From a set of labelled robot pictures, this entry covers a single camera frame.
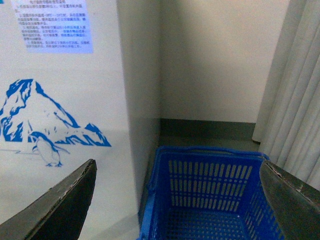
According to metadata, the blue instruction label sticker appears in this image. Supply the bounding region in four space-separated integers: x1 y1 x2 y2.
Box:
11 0 93 54

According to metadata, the blue plastic shopping basket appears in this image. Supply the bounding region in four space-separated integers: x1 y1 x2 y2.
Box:
139 146 284 240

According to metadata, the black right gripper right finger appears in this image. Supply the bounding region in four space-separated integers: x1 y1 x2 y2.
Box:
259 160 320 240

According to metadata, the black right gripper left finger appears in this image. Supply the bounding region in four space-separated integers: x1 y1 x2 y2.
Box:
0 159 97 240

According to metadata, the white blue chest freezer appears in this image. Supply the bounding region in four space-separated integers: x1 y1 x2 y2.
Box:
0 0 161 240

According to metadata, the white pleated curtain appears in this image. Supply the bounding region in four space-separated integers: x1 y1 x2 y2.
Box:
252 0 320 189

